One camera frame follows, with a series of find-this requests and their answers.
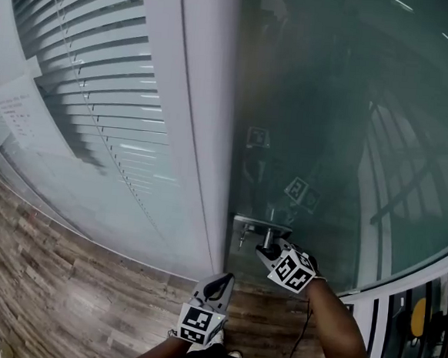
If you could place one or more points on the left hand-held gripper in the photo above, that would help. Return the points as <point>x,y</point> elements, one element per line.
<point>199,319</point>

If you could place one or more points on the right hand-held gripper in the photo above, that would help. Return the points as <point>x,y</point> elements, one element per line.
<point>292,272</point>

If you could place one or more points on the frosted glass door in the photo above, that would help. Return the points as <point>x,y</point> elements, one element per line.
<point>348,126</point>

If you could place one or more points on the person's right forearm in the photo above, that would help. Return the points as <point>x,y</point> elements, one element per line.
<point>332,325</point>

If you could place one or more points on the person's left forearm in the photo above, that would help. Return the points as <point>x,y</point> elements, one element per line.
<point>156,356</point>

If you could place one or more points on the small keys in lock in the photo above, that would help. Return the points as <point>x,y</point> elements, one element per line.
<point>242,235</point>

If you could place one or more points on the yellow round object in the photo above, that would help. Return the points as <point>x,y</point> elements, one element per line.
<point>418,317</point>

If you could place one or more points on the glass balustrade with black posts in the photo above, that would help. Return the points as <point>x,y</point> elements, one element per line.
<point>408,335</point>

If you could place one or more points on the glass partition with white blinds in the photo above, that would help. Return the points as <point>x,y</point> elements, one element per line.
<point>91,98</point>

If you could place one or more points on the white paper notice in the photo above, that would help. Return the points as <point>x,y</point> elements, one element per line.
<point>8,80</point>

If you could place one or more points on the white door frame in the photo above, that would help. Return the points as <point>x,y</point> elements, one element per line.
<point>198,114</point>

